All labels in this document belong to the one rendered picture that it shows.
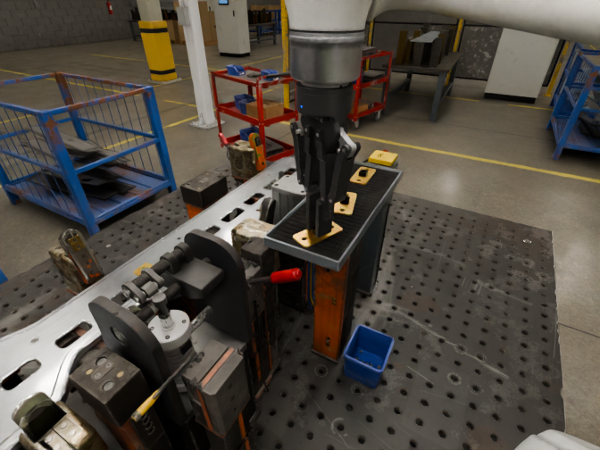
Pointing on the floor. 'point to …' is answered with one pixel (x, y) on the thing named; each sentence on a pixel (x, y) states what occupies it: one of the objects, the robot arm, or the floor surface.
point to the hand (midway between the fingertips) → (319, 212)
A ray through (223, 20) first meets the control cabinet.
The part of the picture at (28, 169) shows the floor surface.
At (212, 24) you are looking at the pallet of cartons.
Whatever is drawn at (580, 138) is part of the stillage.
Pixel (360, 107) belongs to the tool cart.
